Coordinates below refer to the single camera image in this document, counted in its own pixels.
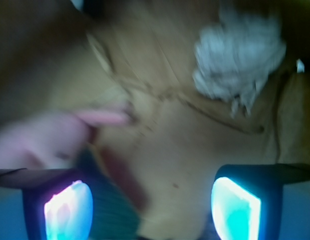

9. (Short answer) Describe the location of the brown paper bag tray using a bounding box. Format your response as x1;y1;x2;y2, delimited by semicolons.
0;0;310;240

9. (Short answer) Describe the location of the green and yellow sponge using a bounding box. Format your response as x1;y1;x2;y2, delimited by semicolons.
76;148;140;240

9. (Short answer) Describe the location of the pink plush bunny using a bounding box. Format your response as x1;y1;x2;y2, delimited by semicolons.
0;108;132;169

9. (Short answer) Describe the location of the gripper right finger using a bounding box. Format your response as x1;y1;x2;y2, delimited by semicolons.
211;163;310;240

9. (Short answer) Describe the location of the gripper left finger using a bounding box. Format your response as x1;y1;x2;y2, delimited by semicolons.
0;168;94;240

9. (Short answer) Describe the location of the white paper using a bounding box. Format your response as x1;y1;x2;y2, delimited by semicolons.
193;0;286;117

